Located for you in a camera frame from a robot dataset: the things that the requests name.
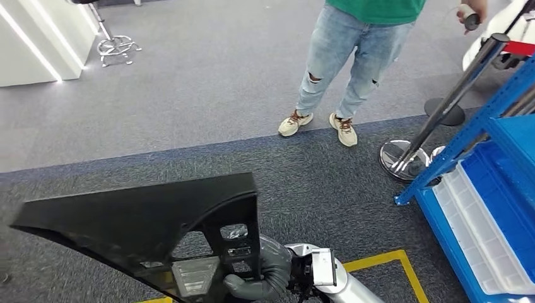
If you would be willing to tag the person's left hand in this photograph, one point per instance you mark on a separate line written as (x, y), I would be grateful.
(480, 6)

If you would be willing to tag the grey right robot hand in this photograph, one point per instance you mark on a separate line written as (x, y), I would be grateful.
(276, 267)

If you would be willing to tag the black plastic panel part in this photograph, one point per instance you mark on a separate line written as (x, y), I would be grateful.
(125, 217)

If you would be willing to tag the blue metal shelf rack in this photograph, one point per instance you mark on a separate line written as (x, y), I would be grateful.
(518, 134)

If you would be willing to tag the white car with red stripe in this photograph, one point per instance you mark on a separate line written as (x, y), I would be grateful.
(501, 21)

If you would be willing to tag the red stanchion belt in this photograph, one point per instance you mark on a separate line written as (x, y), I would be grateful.
(520, 48)

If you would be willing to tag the black base stanchion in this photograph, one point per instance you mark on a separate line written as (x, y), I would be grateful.
(457, 113)

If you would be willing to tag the person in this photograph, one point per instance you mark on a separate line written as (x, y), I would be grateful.
(334, 50)

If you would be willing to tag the white plastic bin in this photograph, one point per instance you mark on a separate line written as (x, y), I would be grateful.
(468, 234)

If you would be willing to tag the blue plastic bin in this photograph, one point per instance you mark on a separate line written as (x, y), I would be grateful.
(501, 200)

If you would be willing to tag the chrome base stool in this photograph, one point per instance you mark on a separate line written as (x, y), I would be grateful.
(113, 44)

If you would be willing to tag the white counter with light strips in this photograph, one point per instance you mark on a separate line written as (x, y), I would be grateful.
(42, 42)

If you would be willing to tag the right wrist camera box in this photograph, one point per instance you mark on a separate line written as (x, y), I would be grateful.
(324, 267)

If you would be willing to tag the chrome base stanchion post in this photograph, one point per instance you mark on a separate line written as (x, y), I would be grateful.
(475, 69)

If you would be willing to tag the black capped stanchion post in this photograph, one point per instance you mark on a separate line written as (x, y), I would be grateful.
(522, 102)

